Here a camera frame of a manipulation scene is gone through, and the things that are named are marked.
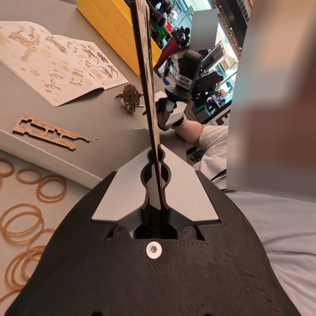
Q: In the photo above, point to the person's right forearm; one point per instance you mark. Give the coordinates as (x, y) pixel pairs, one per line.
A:
(192, 130)

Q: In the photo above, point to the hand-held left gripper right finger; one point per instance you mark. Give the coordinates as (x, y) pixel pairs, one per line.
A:
(190, 197)

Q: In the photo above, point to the person's light grey trousers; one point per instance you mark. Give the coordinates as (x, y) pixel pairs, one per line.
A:
(284, 234)

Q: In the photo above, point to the computer monitor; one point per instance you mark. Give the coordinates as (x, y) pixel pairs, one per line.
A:
(213, 54)

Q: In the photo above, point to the person's white shirt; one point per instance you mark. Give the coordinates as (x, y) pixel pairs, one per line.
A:
(214, 148)

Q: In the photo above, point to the small wooden offcut frame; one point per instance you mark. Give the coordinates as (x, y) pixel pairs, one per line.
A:
(21, 127)

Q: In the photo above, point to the white cardboard tray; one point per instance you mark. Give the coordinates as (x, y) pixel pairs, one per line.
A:
(49, 160)

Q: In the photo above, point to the wooden gear model assembly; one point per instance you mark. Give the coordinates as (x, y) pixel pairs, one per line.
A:
(129, 95)

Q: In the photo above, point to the black office chair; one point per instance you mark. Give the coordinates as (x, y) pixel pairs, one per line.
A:
(209, 81)

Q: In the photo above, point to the yellow plastic bin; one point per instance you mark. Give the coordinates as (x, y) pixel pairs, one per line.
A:
(111, 29)

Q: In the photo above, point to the pile of tan rubber bands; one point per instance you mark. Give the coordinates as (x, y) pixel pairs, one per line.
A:
(38, 191)

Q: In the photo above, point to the open instruction booklet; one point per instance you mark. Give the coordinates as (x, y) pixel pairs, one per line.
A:
(61, 69)

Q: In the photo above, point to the white box with black pattern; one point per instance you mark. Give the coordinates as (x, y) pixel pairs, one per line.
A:
(217, 118)

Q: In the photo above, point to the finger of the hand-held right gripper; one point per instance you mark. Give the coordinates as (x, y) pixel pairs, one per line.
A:
(161, 97)
(176, 112)

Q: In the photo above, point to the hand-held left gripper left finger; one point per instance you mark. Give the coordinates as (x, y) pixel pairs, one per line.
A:
(118, 197)

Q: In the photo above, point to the thin dark wooden part sheet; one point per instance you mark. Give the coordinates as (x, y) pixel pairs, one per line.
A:
(145, 74)

